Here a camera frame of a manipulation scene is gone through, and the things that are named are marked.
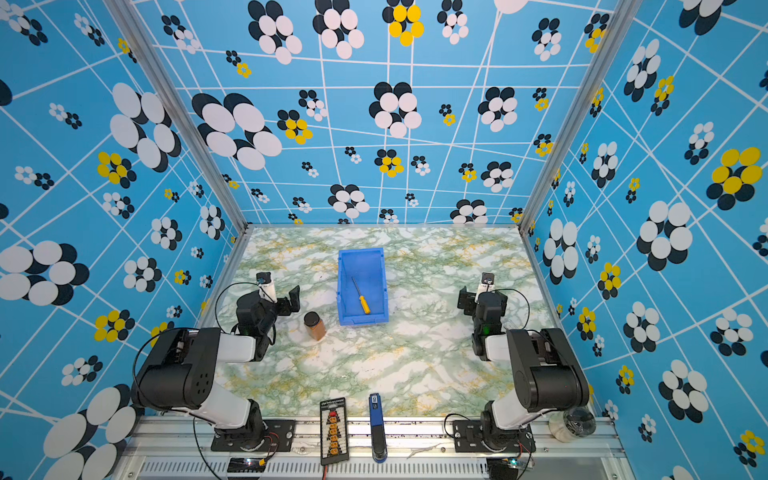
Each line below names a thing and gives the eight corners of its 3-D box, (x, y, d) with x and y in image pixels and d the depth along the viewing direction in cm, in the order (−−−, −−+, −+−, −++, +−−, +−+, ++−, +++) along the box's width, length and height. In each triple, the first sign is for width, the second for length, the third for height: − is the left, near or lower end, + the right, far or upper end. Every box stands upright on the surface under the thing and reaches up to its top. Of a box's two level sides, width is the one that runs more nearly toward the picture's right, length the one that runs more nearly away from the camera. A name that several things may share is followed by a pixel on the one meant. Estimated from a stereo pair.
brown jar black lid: (310, 340, 92) (302, 325, 84) (313, 327, 95) (305, 311, 87) (325, 340, 92) (318, 325, 84) (327, 327, 95) (320, 311, 87)
